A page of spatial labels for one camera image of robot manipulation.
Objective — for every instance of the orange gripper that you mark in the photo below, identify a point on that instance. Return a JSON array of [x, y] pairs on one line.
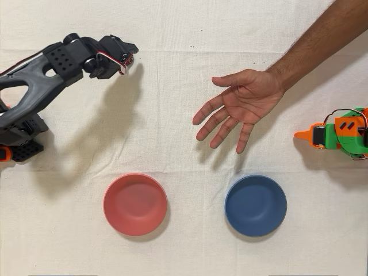
[[318, 137]]

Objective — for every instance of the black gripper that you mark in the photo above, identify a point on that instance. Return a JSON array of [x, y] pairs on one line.
[[124, 48]]

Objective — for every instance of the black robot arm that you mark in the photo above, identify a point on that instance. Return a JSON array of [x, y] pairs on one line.
[[34, 86]]

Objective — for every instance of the person's bare forearm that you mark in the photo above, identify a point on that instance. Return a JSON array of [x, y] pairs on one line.
[[319, 40]]

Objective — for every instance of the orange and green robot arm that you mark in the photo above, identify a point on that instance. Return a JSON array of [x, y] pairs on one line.
[[349, 126]]

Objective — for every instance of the person's bare hand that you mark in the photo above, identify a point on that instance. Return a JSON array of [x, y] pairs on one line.
[[247, 95]]

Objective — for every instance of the white tablecloth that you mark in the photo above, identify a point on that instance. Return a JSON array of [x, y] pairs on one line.
[[178, 34]]

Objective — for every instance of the blue bowl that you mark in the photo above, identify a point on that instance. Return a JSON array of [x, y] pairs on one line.
[[256, 206]]

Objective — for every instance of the pink bowl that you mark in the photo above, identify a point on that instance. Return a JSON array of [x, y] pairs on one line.
[[135, 204]]

